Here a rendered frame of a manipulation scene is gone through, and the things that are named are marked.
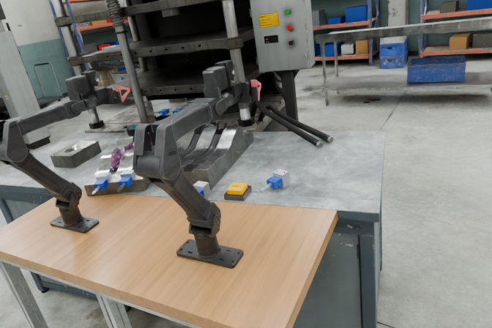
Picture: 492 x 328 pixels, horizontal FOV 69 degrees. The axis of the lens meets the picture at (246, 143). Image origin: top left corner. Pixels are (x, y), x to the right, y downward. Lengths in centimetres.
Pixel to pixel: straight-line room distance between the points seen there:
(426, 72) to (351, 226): 363
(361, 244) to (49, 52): 862
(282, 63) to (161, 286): 140
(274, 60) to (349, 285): 122
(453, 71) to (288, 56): 300
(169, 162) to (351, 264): 85
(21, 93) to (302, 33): 436
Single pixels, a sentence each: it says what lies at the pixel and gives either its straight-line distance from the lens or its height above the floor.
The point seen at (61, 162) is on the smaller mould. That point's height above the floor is 83.
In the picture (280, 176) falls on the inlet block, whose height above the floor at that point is 85.
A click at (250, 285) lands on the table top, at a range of 98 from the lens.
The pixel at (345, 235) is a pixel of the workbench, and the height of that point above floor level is 65.
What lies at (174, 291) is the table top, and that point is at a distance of 103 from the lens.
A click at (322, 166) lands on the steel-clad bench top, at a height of 80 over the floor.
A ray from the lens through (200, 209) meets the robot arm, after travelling 98.
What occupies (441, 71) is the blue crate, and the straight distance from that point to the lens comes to 477.
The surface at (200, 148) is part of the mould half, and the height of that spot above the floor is 88.
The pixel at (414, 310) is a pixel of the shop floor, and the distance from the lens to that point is 204.
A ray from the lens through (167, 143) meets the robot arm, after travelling 82.
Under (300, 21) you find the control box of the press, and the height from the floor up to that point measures 132.
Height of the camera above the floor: 147
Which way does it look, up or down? 22 degrees down
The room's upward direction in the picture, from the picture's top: 9 degrees counter-clockwise
